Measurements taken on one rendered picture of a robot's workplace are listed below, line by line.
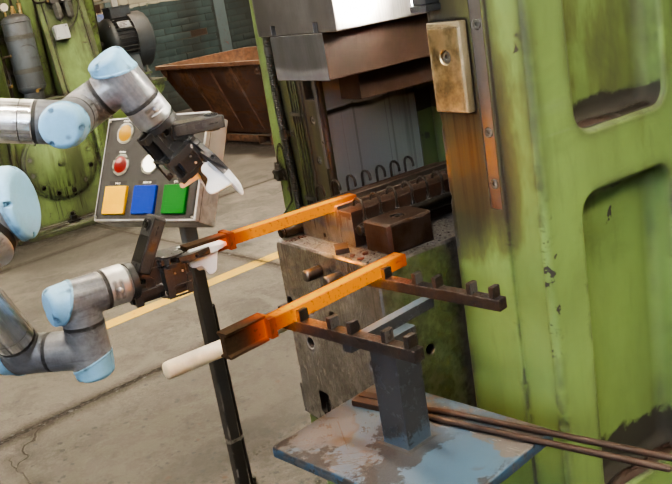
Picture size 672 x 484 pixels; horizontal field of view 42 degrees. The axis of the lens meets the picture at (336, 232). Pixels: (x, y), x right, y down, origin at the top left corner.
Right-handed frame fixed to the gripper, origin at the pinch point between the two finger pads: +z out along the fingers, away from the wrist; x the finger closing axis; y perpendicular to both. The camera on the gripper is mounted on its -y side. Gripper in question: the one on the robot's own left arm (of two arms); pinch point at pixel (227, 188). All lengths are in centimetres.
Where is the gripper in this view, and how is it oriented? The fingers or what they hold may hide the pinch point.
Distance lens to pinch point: 176.8
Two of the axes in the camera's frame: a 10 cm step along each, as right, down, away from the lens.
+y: -6.2, 7.1, -3.3
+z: 5.3, 6.9, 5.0
